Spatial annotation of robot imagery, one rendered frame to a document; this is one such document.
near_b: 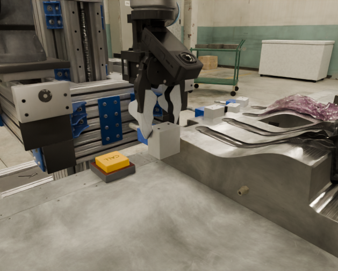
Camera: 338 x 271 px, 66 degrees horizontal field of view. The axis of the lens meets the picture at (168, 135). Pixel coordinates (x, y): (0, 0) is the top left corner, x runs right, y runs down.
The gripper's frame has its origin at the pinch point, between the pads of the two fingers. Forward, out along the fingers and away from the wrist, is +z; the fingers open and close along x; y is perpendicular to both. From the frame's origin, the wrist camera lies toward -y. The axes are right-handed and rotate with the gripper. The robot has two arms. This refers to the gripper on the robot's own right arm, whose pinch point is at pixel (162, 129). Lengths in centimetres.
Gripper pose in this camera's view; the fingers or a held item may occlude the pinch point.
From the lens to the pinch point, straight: 48.2
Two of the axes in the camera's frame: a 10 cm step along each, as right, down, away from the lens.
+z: 0.0, 9.3, 3.7
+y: -6.5, -2.8, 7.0
